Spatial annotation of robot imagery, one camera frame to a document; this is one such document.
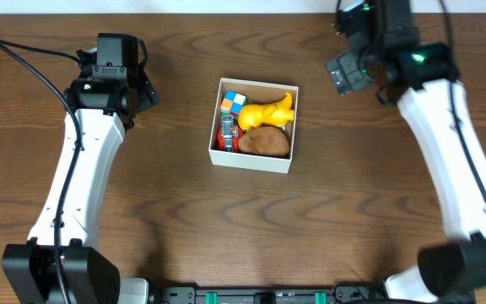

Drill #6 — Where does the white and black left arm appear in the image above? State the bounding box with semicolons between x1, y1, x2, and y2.
2;63;159;303

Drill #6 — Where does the red and grey toy truck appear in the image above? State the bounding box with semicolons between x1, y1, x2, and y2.
217;115;243;153

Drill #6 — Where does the colourful two-by-two puzzle cube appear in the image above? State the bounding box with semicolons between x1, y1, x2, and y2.
219;90;247;117

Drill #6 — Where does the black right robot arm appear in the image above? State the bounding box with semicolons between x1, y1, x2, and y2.
327;1;486;303

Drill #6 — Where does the brown plush toy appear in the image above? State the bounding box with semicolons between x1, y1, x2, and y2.
238;127;290;157

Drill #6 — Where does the orange toy dinosaur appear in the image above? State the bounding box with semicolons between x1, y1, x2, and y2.
238;92;295;131

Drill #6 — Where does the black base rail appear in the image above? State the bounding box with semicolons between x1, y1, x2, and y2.
147;282;387;304

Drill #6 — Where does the white cardboard box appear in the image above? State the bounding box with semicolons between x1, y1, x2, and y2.
208;78;299;174

